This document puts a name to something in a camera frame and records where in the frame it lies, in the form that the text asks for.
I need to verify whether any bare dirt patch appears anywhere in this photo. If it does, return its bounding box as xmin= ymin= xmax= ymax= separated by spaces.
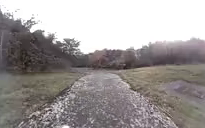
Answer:
xmin=163 ymin=79 xmax=205 ymax=118

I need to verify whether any wood of trees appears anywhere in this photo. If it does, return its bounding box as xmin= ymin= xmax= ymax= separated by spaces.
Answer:
xmin=0 ymin=3 xmax=91 ymax=73

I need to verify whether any row of trees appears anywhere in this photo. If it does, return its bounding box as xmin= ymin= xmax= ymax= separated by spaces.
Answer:
xmin=84 ymin=35 xmax=205 ymax=70

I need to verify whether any grass field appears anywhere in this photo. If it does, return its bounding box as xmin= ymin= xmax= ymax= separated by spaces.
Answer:
xmin=107 ymin=63 xmax=205 ymax=128

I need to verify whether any grass verge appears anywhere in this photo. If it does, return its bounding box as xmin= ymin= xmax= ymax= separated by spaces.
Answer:
xmin=0 ymin=67 xmax=91 ymax=128

